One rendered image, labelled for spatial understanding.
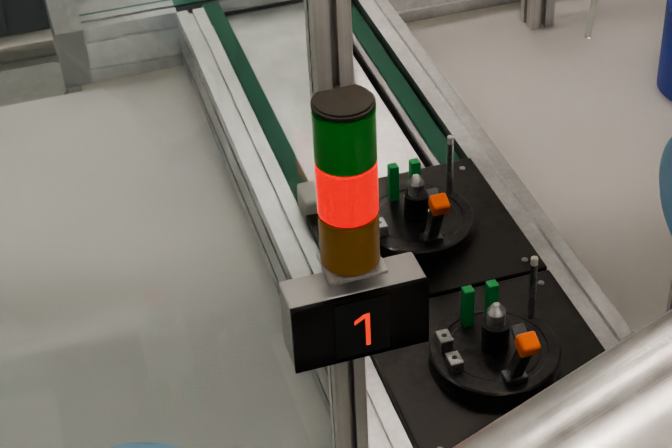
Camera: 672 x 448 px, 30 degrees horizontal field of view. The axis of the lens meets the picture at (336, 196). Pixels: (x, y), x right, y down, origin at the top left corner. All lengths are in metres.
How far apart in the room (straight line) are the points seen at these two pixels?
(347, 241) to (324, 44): 0.16
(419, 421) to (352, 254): 0.34
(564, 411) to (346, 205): 0.49
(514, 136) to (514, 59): 0.23
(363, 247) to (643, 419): 0.53
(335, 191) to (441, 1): 1.28
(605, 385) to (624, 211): 1.26
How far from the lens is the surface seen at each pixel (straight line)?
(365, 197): 0.98
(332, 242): 1.01
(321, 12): 0.93
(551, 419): 0.52
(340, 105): 0.95
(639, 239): 1.73
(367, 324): 1.06
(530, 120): 1.95
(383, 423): 1.32
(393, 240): 1.50
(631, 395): 0.52
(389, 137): 1.80
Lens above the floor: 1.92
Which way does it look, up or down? 36 degrees down
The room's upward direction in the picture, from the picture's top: 3 degrees counter-clockwise
